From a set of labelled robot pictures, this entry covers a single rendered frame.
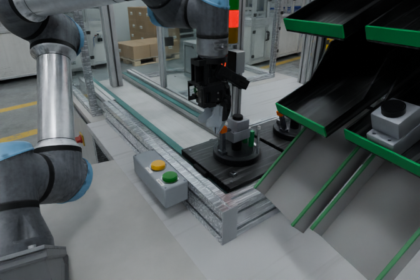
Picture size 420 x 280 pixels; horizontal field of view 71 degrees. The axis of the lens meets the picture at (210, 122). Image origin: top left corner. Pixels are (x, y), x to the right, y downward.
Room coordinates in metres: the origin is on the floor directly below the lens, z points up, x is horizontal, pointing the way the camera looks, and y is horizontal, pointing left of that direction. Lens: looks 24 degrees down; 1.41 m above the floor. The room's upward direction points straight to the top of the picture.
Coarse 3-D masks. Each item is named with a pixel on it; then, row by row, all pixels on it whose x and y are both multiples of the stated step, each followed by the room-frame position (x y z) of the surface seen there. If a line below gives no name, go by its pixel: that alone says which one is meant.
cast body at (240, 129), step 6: (234, 114) 0.77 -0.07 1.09; (240, 114) 0.77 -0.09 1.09; (228, 120) 0.76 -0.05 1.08; (234, 120) 0.75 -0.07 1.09; (240, 120) 0.75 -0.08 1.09; (246, 120) 0.75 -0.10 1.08; (228, 126) 0.76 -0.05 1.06; (234, 126) 0.74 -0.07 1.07; (240, 126) 0.74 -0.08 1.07; (246, 126) 0.75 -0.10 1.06; (228, 132) 0.74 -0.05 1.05; (234, 132) 0.73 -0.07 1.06; (240, 132) 0.74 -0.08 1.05; (246, 132) 0.75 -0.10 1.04; (228, 138) 0.74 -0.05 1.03; (234, 138) 0.73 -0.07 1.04; (240, 138) 0.74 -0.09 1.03; (246, 138) 0.75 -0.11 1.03
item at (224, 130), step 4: (224, 128) 0.72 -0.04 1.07; (228, 128) 0.74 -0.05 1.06; (220, 132) 0.72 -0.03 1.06; (224, 132) 0.72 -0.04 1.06; (220, 136) 0.73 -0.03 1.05; (224, 136) 0.72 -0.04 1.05; (220, 140) 0.73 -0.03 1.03; (224, 140) 0.72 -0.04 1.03; (220, 144) 0.73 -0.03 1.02; (224, 144) 0.73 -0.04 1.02; (220, 148) 0.73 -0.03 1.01; (224, 148) 0.73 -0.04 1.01
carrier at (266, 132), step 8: (272, 120) 1.01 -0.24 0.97; (288, 120) 0.95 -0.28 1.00; (256, 128) 0.94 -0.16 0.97; (264, 128) 0.94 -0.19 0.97; (272, 128) 0.94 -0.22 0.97; (280, 128) 0.88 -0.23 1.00; (288, 128) 0.90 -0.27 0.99; (296, 128) 0.89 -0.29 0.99; (256, 136) 0.88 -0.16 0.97; (264, 136) 0.88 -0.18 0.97; (272, 136) 0.88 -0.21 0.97; (280, 136) 0.86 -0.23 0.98; (288, 136) 0.85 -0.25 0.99; (272, 144) 0.82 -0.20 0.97; (280, 144) 0.82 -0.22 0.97; (288, 144) 0.82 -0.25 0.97
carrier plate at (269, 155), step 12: (204, 144) 0.82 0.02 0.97; (264, 144) 0.82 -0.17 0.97; (192, 156) 0.75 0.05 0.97; (204, 156) 0.75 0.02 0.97; (264, 156) 0.75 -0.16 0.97; (276, 156) 0.75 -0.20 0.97; (204, 168) 0.68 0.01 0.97; (216, 168) 0.68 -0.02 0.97; (228, 168) 0.68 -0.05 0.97; (240, 168) 0.68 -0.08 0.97; (252, 168) 0.68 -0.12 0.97; (264, 168) 0.68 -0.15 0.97; (216, 180) 0.64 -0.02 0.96; (228, 180) 0.63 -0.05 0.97; (240, 180) 0.63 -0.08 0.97; (252, 180) 0.64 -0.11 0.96; (228, 192) 0.60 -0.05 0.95
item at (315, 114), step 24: (336, 48) 0.61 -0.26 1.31; (360, 48) 0.64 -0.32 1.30; (384, 48) 0.63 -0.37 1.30; (408, 48) 0.51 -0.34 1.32; (336, 72) 0.61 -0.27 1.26; (360, 72) 0.58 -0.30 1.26; (384, 72) 0.49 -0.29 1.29; (288, 96) 0.56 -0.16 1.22; (312, 96) 0.56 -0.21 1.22; (336, 96) 0.53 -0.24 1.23; (360, 96) 0.51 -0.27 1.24; (312, 120) 0.49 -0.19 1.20; (336, 120) 0.45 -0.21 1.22
